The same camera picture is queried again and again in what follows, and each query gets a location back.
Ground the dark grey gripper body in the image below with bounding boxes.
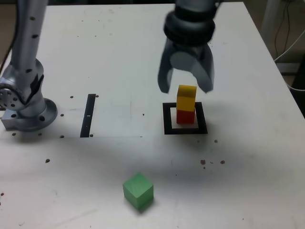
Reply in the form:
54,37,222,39
169,40,210,55

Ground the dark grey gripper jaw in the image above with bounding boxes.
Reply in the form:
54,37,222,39
157,39,177,94

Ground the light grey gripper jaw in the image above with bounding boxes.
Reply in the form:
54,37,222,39
170,43,215,94

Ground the yellow cube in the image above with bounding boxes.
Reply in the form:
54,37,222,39
176,84,197,113

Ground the red cube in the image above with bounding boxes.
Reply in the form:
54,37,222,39
176,109,195,125

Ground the green cube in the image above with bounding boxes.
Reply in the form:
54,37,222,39
122,172,154,210

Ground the black tape square outline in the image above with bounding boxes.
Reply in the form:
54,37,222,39
162,102,208,135

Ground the black tape strip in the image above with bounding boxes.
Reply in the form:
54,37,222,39
80,94,96,138

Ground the aluminium rail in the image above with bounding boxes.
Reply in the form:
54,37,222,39
276,62,300,75

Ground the white cable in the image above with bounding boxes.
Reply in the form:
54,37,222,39
273,30,305,63

